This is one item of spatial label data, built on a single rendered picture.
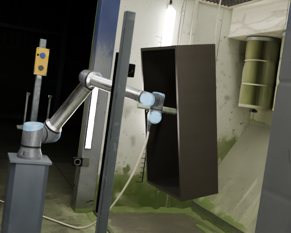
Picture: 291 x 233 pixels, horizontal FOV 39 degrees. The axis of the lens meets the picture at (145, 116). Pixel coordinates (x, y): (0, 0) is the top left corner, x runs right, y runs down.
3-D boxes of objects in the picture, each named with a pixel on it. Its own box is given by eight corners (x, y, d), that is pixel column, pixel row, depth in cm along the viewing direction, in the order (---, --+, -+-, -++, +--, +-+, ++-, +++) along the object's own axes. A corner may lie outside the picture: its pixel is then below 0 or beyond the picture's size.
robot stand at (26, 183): (-1, 245, 300) (9, 160, 297) (-2, 230, 329) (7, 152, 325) (41, 245, 312) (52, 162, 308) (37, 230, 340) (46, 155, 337)
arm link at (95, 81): (74, 66, 298) (154, 92, 270) (83, 68, 309) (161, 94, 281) (69, 81, 299) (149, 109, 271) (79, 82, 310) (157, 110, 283)
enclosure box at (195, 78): (179, 175, 386) (175, 46, 368) (218, 193, 333) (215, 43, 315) (146, 182, 370) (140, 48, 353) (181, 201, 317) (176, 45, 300)
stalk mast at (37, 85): (26, 203, 410) (45, 39, 401) (26, 205, 404) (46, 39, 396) (19, 203, 408) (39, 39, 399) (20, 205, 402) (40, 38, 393)
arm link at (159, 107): (161, 93, 281) (158, 110, 282) (167, 94, 292) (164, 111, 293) (148, 90, 285) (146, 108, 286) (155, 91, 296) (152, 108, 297)
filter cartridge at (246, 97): (275, 120, 431) (287, 41, 425) (262, 120, 402) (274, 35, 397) (244, 116, 453) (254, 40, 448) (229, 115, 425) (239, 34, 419)
